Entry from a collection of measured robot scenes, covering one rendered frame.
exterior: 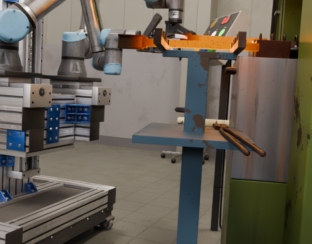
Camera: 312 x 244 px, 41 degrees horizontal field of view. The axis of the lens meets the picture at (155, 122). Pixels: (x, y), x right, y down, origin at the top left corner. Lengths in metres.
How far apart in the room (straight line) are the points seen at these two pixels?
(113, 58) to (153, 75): 3.41
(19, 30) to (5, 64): 0.19
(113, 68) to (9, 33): 0.44
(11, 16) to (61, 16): 4.32
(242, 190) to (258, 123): 0.26
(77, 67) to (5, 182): 0.66
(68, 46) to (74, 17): 3.67
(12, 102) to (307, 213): 1.12
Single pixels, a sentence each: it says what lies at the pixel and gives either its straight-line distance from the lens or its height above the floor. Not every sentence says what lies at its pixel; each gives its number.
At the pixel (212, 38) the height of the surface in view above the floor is 1.00.
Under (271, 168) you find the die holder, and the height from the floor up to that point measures 0.52.
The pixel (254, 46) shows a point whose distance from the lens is 1.32.
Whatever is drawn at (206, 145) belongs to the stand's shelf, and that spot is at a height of 0.65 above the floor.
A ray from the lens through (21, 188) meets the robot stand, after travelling 2.17.
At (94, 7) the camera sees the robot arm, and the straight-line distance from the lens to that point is 1.88.
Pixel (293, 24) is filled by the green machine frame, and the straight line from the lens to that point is 1.98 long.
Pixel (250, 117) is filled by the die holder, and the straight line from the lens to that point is 1.53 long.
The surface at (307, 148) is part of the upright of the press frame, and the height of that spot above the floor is 0.63.
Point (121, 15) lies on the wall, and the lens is 5.45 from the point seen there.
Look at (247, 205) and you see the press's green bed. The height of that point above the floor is 0.38.
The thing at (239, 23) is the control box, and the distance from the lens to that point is 2.20.
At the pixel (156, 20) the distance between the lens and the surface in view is 1.76.
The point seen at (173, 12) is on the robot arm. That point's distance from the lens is 2.15.
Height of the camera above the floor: 0.79
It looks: 5 degrees down
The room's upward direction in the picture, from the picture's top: 3 degrees clockwise
